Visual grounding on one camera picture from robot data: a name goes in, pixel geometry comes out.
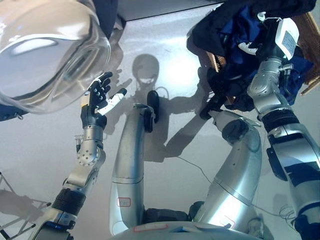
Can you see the silver right robot leg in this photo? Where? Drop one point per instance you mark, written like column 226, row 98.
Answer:
column 232, row 175

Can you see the grey metal floor frame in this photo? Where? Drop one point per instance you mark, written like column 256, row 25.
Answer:
column 15, row 207

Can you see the silver robot leg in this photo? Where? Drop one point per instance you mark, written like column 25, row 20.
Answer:
column 232, row 175
column 130, row 155

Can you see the brown wicker laundry basket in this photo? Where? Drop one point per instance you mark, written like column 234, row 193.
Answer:
column 308, row 27

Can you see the black garment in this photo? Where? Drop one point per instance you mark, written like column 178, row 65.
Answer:
column 212, row 27

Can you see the black right robot foot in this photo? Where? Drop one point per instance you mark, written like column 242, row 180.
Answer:
column 208, row 111

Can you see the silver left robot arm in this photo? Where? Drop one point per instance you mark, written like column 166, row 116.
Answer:
column 87, row 155

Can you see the navy blue garment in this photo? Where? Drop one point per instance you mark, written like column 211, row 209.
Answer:
column 247, row 22

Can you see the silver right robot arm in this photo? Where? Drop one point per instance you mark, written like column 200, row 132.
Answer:
column 282, row 120

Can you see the silver left robot leg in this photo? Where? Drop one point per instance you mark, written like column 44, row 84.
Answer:
column 130, row 155

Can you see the grey robot torso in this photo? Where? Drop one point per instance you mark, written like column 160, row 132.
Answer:
column 175, row 231

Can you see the black left robot foot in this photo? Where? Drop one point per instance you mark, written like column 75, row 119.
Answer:
column 153, row 105

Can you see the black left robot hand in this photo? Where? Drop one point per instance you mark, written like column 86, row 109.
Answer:
column 96, row 102

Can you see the transparent head dome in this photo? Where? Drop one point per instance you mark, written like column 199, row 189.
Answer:
column 50, row 50

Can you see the black robot foot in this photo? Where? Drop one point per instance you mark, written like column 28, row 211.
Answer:
column 208, row 111
column 153, row 105

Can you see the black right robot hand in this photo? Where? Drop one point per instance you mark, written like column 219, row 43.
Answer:
column 286, row 37

